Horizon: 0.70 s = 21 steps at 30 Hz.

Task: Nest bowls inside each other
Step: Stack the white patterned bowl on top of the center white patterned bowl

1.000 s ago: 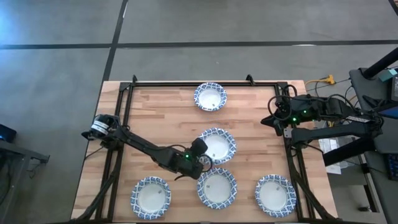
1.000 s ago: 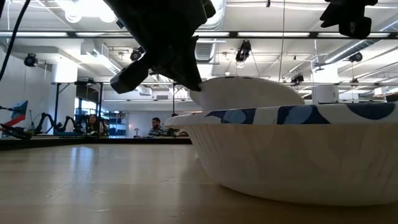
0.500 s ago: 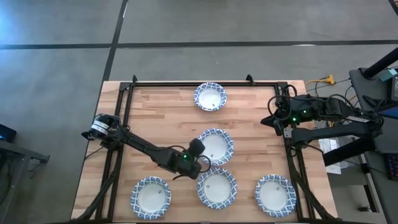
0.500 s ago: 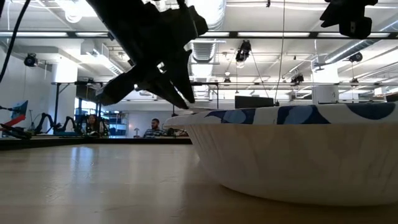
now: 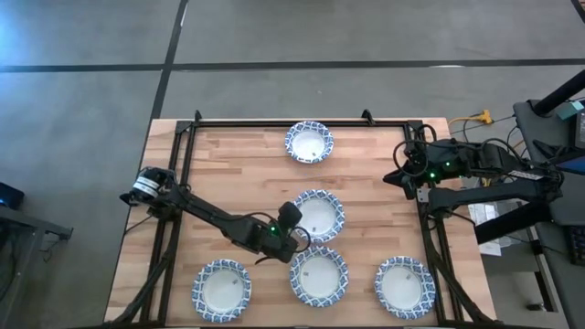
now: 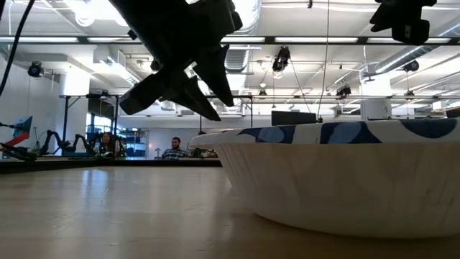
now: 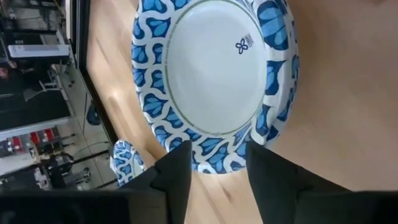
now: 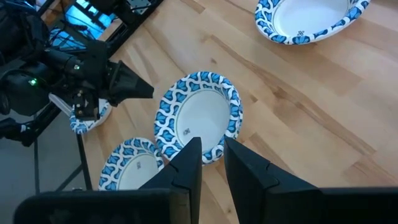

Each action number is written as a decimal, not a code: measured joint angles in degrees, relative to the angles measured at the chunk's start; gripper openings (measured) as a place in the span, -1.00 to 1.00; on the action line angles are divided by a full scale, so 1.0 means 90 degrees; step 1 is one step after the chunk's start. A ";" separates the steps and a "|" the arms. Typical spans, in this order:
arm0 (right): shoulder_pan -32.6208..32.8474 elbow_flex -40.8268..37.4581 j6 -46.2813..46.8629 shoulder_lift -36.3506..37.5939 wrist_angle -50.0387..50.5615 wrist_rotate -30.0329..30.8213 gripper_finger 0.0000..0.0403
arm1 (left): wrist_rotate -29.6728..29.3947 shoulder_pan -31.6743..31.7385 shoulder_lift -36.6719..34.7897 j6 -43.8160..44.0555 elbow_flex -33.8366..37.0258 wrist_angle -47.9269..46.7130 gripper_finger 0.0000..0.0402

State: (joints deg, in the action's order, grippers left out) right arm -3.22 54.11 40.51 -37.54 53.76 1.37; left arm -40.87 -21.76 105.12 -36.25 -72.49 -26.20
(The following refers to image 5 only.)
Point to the black device with blue light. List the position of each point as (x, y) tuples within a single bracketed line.
[(10, 195)]

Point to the blue patterned white paper bowl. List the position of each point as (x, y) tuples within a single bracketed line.
[(404, 289), (221, 292), (318, 215), (308, 142), (319, 278)]

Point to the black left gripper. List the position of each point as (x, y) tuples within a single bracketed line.
[(274, 242)]

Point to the grey side desk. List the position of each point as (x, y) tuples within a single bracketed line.
[(562, 215)]

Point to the teal small box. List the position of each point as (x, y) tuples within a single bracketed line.
[(577, 110)]

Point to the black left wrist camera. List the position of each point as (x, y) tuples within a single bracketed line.
[(289, 215)]

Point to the black tablet with blue screen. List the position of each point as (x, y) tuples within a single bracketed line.
[(571, 163)]

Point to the black keyboard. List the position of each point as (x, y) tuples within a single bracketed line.
[(578, 246)]

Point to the white cardboard box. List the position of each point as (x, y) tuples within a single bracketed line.
[(483, 214)]

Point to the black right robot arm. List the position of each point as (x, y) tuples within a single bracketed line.
[(503, 192)]

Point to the black desk support beam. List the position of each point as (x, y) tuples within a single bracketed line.
[(512, 224)]

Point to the black slanted pole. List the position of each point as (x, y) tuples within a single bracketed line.
[(560, 93)]

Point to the white paper sheet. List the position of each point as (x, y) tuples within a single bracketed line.
[(490, 247)]

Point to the dark metal side table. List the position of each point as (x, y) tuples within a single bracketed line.
[(27, 224)]

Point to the black metal table frame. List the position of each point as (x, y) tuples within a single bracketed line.
[(297, 123)]

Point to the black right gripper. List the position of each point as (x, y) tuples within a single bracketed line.
[(429, 162)]

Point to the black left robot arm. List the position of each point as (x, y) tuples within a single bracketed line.
[(205, 215)]

